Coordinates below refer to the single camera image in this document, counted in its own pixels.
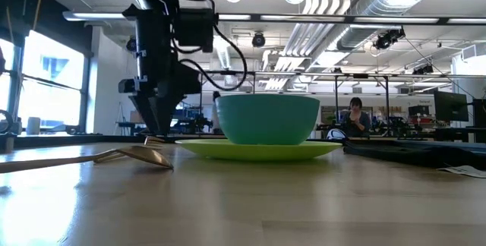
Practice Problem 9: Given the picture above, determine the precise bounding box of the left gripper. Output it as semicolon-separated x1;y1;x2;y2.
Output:
128;54;202;136

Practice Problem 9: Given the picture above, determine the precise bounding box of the gold spoon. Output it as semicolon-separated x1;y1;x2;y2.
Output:
0;145;175;175

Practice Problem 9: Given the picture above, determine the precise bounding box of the lime green plate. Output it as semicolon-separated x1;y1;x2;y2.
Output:
175;138;343;162

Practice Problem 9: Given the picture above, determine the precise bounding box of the teal plastic bowl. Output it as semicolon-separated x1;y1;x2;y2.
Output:
215;93;321;147

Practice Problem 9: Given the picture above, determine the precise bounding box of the bright window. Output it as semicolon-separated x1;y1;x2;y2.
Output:
0;29;87;136

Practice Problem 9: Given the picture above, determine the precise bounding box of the white cylinder container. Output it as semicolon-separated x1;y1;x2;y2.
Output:
26;116;42;136

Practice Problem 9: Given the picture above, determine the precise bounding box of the black ceiling dome fixture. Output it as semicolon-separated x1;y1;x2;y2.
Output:
251;32;267;49

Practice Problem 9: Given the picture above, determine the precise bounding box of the black and white ball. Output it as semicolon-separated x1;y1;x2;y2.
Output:
326;128;348;141

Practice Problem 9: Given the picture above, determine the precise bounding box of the person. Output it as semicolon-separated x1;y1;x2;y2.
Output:
342;96;372;138

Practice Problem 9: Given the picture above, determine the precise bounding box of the black beam with light strips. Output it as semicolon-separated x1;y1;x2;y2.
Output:
62;10;486;27

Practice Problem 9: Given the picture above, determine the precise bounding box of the black folded cloth napkin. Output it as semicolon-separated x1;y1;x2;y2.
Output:
343;139;486;172

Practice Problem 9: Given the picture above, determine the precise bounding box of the black computer monitor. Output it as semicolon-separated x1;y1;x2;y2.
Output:
434;90;470;123

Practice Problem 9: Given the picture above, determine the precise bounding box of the white napkin label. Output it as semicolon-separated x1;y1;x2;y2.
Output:
437;165;486;179

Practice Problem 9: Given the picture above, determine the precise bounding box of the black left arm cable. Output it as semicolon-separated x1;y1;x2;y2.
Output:
177;21;249;92

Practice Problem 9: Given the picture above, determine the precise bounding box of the black aluminium table frame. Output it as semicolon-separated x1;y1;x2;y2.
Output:
0;132;486;153

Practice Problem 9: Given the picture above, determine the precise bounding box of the silver ceiling duct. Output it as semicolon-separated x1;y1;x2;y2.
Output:
336;0;443;52

